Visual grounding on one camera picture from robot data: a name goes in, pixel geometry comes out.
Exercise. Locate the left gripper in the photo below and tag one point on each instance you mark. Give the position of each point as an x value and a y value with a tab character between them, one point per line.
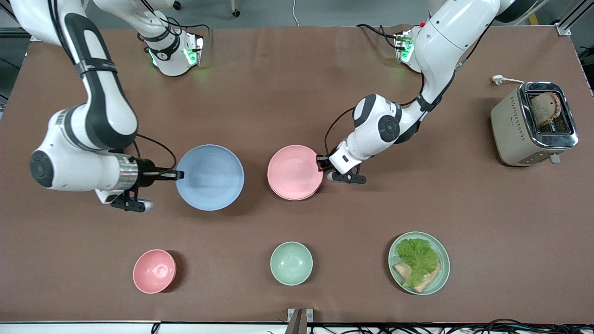
323	161

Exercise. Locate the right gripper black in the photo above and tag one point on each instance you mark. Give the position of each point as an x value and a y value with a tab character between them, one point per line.
146	170

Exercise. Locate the pink shallow bowl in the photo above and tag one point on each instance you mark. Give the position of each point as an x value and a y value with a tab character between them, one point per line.
294	171

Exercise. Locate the blue shallow bowl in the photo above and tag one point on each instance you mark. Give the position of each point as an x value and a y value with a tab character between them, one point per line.
209	178

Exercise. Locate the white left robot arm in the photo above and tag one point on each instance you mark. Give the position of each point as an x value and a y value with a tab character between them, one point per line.
441	37

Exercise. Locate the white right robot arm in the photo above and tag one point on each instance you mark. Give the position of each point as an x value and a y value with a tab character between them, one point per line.
106	116

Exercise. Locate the small pink deep bowl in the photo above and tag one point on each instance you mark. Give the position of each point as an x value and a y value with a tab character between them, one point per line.
154	271

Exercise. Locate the small green deep bowl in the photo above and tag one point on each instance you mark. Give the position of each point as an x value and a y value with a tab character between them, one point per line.
291	263

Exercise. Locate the green lettuce leaf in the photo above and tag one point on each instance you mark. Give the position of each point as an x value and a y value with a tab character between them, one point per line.
417	257

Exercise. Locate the brown bread slice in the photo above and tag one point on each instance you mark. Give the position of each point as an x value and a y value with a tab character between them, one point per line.
403	270

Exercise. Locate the green plate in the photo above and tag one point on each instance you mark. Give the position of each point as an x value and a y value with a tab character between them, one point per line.
444	265

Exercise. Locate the black chair caster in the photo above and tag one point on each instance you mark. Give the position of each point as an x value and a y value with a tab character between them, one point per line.
235	12

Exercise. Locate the beige chrome toaster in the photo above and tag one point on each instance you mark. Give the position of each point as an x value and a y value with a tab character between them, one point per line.
510	130

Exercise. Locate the white toaster power plug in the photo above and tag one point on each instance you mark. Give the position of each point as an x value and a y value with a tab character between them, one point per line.
498	80

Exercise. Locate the bread slice in toaster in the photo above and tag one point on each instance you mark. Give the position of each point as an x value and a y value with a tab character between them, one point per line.
543	107

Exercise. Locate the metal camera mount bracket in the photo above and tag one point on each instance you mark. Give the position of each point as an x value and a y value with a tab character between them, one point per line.
299	322

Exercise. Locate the aluminium frame profile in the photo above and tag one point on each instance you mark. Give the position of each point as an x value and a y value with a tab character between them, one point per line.
563	30

